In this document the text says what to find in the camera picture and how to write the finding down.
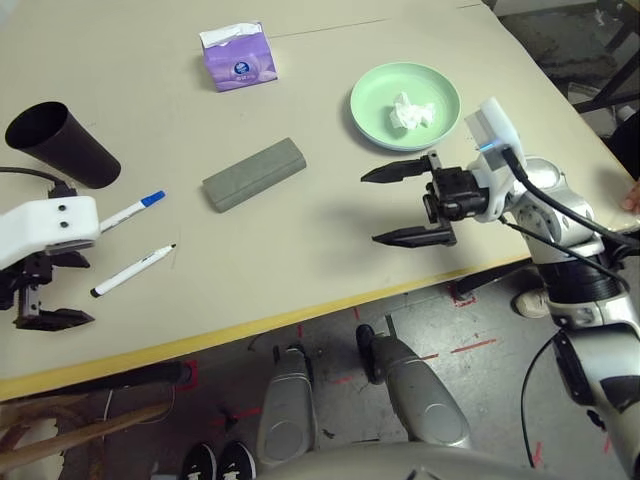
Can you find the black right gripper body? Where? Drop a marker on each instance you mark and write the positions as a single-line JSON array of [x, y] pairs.
[[455, 195]]

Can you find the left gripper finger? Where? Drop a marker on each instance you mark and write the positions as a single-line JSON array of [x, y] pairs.
[[70, 261], [55, 320]]

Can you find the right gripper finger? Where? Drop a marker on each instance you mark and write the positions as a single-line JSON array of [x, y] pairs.
[[420, 237], [400, 172]]

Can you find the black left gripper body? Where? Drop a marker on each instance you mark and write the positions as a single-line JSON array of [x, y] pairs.
[[27, 282]]

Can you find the white tissue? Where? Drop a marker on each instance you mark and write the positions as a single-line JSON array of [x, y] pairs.
[[407, 115]]

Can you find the white marker black tip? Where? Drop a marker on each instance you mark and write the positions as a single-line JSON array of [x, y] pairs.
[[130, 272]]

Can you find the green plate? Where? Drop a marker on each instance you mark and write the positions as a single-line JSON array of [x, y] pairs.
[[370, 100]]

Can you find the grey glasses case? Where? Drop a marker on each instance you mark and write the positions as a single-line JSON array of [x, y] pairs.
[[255, 175]]

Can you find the bystander bare hand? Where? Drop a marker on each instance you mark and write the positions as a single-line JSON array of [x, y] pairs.
[[634, 197]]

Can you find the blue plate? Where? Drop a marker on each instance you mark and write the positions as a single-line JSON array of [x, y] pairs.
[[372, 141]]

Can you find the black table base tube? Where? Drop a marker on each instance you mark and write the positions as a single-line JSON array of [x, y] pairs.
[[125, 377], [480, 282]]

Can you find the white marker blue cap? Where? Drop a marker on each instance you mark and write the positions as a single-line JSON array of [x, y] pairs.
[[135, 207]]

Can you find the black plastic cup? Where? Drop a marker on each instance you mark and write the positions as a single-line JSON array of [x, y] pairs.
[[65, 150]]

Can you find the wooden stick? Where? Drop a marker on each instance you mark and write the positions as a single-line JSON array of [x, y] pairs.
[[100, 425]]

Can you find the white bystander sneaker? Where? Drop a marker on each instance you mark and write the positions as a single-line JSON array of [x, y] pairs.
[[530, 305]]

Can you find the silver robot right leg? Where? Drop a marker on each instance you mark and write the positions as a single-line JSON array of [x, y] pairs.
[[420, 395]]

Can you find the silver robot leg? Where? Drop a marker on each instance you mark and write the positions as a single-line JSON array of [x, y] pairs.
[[420, 395], [287, 405]]

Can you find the purple tissue pack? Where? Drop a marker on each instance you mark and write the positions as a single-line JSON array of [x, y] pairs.
[[240, 70]]

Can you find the black sneaker white sole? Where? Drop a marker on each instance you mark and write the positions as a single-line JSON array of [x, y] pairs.
[[200, 462], [237, 462]]

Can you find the silver robot left leg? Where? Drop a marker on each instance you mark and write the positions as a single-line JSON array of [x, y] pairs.
[[287, 405]]

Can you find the grey robot torso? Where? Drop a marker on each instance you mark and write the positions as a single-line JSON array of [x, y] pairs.
[[400, 465]]

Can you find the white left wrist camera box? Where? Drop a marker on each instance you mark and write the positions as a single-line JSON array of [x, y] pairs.
[[45, 225]]

